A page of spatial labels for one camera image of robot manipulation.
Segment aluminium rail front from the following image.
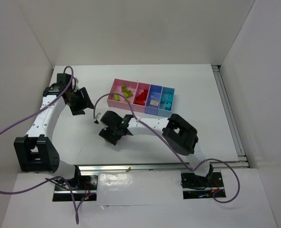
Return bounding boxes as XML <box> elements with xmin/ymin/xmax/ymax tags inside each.
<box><xmin>78</xmin><ymin>163</ymin><xmax>189</xmax><ymax>174</ymax></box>

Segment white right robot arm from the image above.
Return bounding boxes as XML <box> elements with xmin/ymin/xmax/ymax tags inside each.
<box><xmin>95</xmin><ymin>111</ymin><xmax>214</xmax><ymax>182</ymax></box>

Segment pink small container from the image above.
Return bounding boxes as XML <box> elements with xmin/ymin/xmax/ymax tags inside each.
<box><xmin>132</xmin><ymin>83</ymin><xmax>150</xmax><ymax>113</ymax></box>

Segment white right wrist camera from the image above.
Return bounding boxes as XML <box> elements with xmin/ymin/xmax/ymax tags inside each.
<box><xmin>94</xmin><ymin>113</ymin><xmax>101</xmax><ymax>124</ymax></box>

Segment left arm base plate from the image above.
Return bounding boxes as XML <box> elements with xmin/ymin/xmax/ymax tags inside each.
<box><xmin>52</xmin><ymin>174</ymin><xmax>98</xmax><ymax>202</ymax></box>

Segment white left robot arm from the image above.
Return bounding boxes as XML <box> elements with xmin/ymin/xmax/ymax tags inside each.
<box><xmin>14</xmin><ymin>73</ymin><xmax>94</xmax><ymax>189</ymax></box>

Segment green lego brick from stack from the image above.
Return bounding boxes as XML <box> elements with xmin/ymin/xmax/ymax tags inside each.
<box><xmin>113</xmin><ymin>92</ymin><xmax>120</xmax><ymax>101</ymax></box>

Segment green lego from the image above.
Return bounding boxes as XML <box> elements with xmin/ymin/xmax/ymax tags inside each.
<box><xmin>124</xmin><ymin>90</ymin><xmax>133</xmax><ymax>98</ymax></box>

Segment red lego brick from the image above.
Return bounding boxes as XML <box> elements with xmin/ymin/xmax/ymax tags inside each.
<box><xmin>134</xmin><ymin>90</ymin><xmax>149</xmax><ymax>106</ymax></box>

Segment pink large container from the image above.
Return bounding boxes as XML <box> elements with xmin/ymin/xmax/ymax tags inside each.
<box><xmin>107</xmin><ymin>78</ymin><xmax>138</xmax><ymax>110</ymax></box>

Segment teal legos in container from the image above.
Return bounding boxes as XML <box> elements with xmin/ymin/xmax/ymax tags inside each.
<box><xmin>159</xmin><ymin>94</ymin><xmax>174</xmax><ymax>111</ymax></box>

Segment aluminium rail right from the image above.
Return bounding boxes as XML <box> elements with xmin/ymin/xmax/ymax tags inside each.
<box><xmin>211</xmin><ymin>65</ymin><xmax>250</xmax><ymax>168</ymax></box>

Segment blue purple container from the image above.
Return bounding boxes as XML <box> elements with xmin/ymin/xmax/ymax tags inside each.
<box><xmin>145</xmin><ymin>85</ymin><xmax>162</xmax><ymax>115</ymax></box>

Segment aluminium rail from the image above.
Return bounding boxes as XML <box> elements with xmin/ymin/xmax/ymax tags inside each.
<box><xmin>211</xmin><ymin>65</ymin><xmax>250</xmax><ymax>168</ymax></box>
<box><xmin>78</xmin><ymin>163</ymin><xmax>189</xmax><ymax>174</ymax></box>

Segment white tan lego plate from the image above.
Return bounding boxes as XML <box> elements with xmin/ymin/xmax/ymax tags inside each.
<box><xmin>150</xmin><ymin>100</ymin><xmax>159</xmax><ymax>107</ymax></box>

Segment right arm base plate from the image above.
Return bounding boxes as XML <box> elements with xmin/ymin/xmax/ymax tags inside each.
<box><xmin>180</xmin><ymin>171</ymin><xmax>226</xmax><ymax>200</ymax></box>

